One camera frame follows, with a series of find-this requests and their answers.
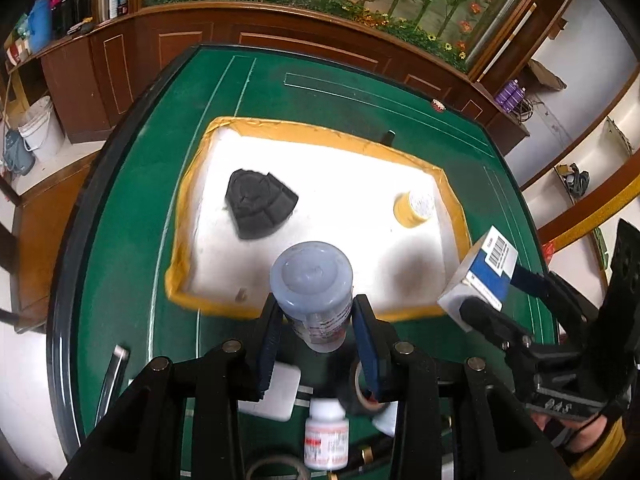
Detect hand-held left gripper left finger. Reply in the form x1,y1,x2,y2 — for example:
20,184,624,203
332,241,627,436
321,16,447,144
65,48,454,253
60,292,302,480

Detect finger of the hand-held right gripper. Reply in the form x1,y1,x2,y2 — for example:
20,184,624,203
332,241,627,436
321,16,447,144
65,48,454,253
459,297,538,361
510,264,588,331

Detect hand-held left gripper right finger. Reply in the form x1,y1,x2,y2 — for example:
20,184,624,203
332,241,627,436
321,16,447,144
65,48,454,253
349,293,572,480

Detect blue and white box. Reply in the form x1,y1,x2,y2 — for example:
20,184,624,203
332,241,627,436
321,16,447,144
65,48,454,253
437,226,518,333

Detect grey-capped clear bottle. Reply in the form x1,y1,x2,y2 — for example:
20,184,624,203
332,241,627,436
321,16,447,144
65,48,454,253
270,241,354,353

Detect white pill bottle red label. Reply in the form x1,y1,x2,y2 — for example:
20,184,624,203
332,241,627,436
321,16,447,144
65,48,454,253
304,397,349,471

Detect black lipstick case gold band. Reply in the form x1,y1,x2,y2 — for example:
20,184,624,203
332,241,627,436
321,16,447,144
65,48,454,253
327,435,396,473

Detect yellow-taped white tray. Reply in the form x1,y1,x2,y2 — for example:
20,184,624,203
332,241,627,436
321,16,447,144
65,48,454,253
165,116,473,323

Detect person's right forearm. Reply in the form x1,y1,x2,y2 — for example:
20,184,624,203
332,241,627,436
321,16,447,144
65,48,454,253
569,422,632,480

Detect person's right hand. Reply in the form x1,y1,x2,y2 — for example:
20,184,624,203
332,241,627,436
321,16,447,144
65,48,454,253
532,407,618,455

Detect white charger plug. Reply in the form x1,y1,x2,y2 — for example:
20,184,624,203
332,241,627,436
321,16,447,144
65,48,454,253
239,362,302,422

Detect black tape roll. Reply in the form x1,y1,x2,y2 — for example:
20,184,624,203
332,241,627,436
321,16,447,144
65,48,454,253
348,357,388,416
245,455,308,480

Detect yellow tape roll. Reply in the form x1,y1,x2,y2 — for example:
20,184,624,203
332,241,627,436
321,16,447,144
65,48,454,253
393,191,435,229

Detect black ribbed fan-shaped block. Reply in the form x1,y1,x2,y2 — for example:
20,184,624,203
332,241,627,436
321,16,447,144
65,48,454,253
226,169,299,241

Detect flat metal bar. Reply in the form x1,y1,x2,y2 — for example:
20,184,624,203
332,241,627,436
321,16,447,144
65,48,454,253
95,344,132,423

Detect purple bottles pack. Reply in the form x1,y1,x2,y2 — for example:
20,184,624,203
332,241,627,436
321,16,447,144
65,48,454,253
495,80,527,113

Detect cardboard box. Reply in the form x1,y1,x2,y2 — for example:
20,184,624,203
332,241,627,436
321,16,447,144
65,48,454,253
527,59,568,92

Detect white plastic bucket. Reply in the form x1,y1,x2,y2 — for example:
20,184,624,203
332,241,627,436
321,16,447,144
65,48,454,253
17,96,66,161

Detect blue cloth bag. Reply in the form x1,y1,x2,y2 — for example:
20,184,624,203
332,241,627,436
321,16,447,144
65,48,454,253
2,130,36,176

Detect curved wooden cabinet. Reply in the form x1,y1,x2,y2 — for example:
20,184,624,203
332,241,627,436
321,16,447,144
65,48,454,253
40,0,531,156

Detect blue thermos jug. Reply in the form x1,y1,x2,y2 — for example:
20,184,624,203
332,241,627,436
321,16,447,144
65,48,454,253
27,0,53,53

